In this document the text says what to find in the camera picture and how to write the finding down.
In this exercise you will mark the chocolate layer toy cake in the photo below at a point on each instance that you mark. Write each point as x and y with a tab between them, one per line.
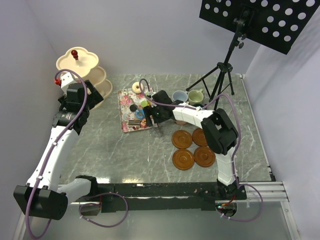
134	122

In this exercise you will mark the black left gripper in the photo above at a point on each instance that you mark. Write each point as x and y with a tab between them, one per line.
93	97

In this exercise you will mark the blue frosted toy donut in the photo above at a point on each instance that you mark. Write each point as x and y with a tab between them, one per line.
139	114

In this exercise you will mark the black perforated calibration board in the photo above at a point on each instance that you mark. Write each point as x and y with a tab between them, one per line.
275	24

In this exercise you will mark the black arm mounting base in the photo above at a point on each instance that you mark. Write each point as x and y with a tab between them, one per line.
175	195

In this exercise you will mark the floral serving tray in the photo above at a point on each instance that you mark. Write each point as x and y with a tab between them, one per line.
131	112

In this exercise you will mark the brown wooden coaster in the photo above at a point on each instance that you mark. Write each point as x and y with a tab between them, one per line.
199	138
183	159
204	156
181	139

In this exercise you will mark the light green mug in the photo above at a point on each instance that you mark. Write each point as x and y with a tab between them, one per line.
195	97

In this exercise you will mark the aluminium frame rail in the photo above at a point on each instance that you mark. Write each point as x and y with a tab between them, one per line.
273	192

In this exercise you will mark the dark green mug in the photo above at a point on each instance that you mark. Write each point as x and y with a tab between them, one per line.
198	105

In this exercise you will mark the green toy macaron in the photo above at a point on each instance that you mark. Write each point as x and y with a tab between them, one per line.
144	103

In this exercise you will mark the light blue mug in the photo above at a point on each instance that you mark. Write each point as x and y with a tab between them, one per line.
180	95

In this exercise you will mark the pink mug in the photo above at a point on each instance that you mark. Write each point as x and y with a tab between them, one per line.
179	122

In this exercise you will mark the metal serving tongs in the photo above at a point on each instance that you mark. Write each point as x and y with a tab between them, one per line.
159	130

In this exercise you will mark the cream three-tier dessert stand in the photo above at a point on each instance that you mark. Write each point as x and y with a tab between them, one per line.
86	65

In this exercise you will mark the black toy cookie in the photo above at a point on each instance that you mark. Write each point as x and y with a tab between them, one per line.
133	108

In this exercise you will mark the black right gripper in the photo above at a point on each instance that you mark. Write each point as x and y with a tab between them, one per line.
150	111

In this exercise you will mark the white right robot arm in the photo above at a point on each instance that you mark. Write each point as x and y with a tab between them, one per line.
221	135

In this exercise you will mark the pink toy cake slice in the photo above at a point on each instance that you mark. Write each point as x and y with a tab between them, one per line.
143	124

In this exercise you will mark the white toy donut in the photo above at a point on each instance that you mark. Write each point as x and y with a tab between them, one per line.
137	87

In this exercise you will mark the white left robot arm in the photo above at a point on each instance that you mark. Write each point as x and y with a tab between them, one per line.
42	196

